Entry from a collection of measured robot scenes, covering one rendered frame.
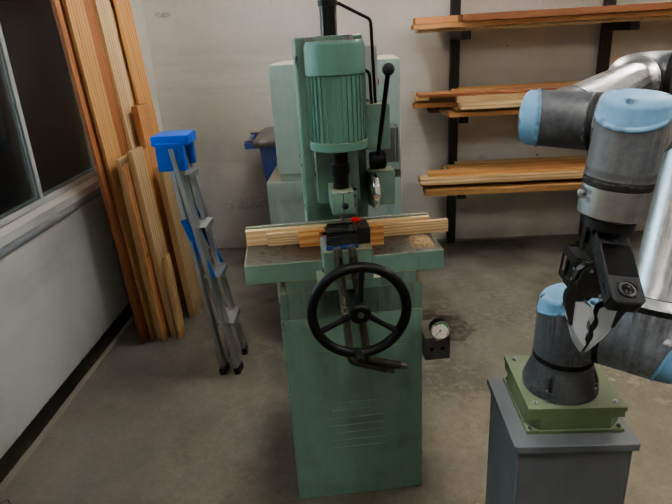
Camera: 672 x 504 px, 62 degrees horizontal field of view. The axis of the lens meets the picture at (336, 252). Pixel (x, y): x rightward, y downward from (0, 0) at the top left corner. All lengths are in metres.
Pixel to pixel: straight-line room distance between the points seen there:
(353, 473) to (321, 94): 1.28
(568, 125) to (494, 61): 3.26
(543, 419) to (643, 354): 0.30
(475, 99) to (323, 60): 2.18
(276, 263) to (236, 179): 2.65
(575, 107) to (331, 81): 0.85
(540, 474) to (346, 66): 1.19
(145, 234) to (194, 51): 1.60
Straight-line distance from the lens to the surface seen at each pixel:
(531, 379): 1.57
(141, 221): 3.05
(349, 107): 1.66
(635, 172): 0.82
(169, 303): 3.21
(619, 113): 0.81
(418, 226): 1.85
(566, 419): 1.58
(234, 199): 4.33
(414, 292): 1.76
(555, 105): 0.97
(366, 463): 2.09
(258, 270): 1.68
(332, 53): 1.63
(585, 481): 1.68
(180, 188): 2.53
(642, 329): 1.44
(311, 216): 1.98
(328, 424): 1.96
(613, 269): 0.84
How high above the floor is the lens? 1.52
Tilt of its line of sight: 21 degrees down
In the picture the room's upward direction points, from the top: 3 degrees counter-clockwise
